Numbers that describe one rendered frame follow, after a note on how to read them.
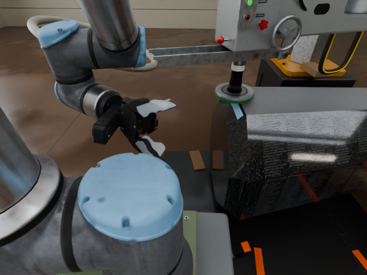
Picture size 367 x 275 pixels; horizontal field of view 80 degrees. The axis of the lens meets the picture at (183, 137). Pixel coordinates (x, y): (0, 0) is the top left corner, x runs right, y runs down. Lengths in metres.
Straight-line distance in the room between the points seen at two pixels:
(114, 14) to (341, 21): 1.18
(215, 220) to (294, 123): 0.76
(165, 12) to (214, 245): 7.00
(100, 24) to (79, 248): 0.36
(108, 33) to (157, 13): 6.92
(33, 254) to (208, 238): 0.43
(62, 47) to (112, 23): 0.16
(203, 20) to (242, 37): 6.25
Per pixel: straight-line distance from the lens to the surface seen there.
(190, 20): 7.31
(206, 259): 0.65
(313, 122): 1.34
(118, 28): 0.46
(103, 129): 0.46
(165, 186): 0.33
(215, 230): 0.69
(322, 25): 1.35
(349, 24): 1.48
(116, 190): 0.33
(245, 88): 1.34
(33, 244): 0.38
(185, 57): 1.04
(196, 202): 1.76
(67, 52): 0.57
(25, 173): 0.34
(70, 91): 0.62
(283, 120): 1.26
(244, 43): 1.09
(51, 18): 1.15
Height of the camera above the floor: 1.45
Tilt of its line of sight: 38 degrees down
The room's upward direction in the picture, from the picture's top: straight up
